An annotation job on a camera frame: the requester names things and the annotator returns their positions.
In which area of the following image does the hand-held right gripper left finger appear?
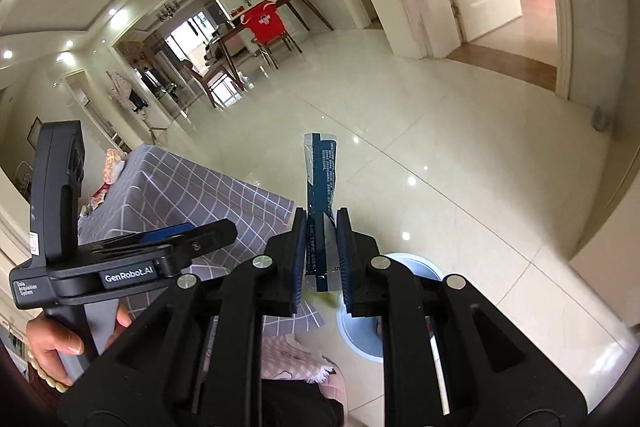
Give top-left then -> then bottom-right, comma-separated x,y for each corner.
57,207 -> 308,427

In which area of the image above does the light blue trash bin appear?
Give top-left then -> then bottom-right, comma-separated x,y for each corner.
336,253 -> 443,364

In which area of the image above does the red chair cover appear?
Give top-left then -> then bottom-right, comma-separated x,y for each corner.
241,2 -> 286,44

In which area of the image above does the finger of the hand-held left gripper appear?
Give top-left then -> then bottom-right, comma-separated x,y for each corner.
167,219 -> 239,275
77,222 -> 196,255

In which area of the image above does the wooden chair with cover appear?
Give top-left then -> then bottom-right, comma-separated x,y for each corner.
241,2 -> 303,70

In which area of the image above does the person's left hand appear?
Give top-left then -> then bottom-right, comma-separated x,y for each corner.
26,304 -> 133,387

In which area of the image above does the wooden coat stand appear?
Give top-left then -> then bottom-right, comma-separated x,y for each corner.
145,117 -> 168,142

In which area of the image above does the orange bread packet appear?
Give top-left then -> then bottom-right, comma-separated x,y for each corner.
102,148 -> 124,182

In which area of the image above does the grey checked tablecloth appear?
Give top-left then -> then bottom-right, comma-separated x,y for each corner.
77,143 -> 326,339

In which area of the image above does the pink checked cloth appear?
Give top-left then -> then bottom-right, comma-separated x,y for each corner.
200,317 -> 347,413

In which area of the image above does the dark wooden dining table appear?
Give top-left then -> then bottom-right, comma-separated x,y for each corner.
212,0 -> 335,80

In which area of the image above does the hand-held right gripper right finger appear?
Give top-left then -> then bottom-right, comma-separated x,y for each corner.
336,207 -> 586,427

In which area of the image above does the wooden dining chair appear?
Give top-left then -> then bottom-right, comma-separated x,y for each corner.
185,59 -> 236,110

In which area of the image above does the blue white snack packet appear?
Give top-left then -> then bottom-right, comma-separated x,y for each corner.
302,132 -> 346,308

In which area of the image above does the person's black trouser leg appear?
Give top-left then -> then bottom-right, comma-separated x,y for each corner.
262,379 -> 346,427

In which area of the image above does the pink white hanging garment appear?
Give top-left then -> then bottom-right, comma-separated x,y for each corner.
107,72 -> 133,110

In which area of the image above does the dark framed wall picture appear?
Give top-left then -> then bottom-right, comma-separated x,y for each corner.
27,117 -> 43,152

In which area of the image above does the pale bead bracelet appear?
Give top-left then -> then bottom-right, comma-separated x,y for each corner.
27,357 -> 69,393

